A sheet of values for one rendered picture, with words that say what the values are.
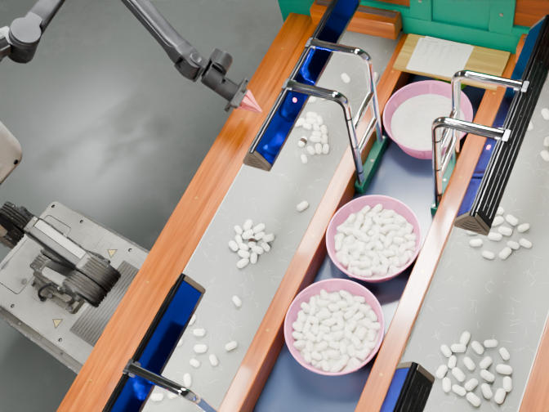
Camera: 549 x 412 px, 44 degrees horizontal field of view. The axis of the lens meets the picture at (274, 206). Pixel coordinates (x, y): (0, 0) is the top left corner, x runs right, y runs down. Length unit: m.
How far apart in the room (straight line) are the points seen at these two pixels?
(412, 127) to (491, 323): 0.66
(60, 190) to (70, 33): 1.06
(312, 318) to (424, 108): 0.76
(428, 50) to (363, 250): 0.72
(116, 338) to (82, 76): 2.07
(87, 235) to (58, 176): 0.92
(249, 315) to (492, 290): 0.65
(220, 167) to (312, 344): 0.65
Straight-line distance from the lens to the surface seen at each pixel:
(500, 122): 1.72
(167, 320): 1.59
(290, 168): 2.12
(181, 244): 2.06
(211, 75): 2.08
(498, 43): 2.29
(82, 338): 2.41
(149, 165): 3.27
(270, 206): 2.07
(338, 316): 1.87
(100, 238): 2.55
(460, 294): 1.88
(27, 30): 1.95
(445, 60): 2.27
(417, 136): 2.14
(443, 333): 1.84
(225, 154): 2.18
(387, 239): 1.95
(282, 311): 1.88
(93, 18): 4.10
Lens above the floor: 2.47
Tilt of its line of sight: 57 degrees down
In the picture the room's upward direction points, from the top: 23 degrees counter-clockwise
